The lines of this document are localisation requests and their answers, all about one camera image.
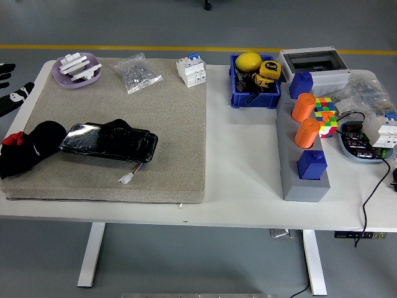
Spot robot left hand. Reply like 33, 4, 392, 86
0, 63, 35, 118

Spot black battery panel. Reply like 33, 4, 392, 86
58, 118, 159, 163

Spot black table control panel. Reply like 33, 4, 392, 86
334, 231, 388, 240

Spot purple bowl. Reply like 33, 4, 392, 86
51, 52, 103, 90

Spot white plastic clip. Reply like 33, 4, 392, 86
69, 63, 102, 82
58, 53, 92, 75

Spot clear bag of screws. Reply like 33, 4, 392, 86
109, 52, 163, 96

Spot grey-brown mat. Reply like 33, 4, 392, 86
0, 57, 208, 205

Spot white table leg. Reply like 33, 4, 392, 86
302, 230, 328, 296
76, 222, 106, 288

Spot white breaker with blue switches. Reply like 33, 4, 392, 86
176, 52, 208, 89

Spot dark screwdriver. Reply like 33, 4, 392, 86
234, 68, 249, 93

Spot yellow ball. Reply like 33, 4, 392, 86
234, 52, 263, 73

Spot blue plastic bin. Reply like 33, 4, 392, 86
228, 53, 282, 109

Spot yellow and black tool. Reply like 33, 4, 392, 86
251, 73, 275, 91

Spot yellow tape measure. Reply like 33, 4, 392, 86
259, 60, 282, 82

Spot blue square block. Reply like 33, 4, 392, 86
297, 150, 328, 181
288, 71, 314, 99

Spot orange cylinder block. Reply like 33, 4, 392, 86
290, 93, 316, 123
293, 118, 321, 149

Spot grey shape sorter base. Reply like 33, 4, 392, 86
275, 83, 331, 202

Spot colourful puzzle cube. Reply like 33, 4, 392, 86
313, 97, 339, 139

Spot grey distribution box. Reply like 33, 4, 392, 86
276, 46, 352, 96

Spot grey-blue bowl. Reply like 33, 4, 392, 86
337, 120, 395, 165

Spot black capacitor board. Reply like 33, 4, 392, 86
342, 122, 378, 159

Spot clear bag of electronic parts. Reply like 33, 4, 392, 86
313, 70, 397, 125

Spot white breaker block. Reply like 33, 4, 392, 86
362, 111, 397, 148

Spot wire with white connector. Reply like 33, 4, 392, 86
119, 161, 145, 186

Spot metal bracket under table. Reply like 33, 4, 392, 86
269, 228, 295, 239

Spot black floor cable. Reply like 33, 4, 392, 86
288, 284, 311, 298

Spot black power cable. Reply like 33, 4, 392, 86
336, 111, 391, 248

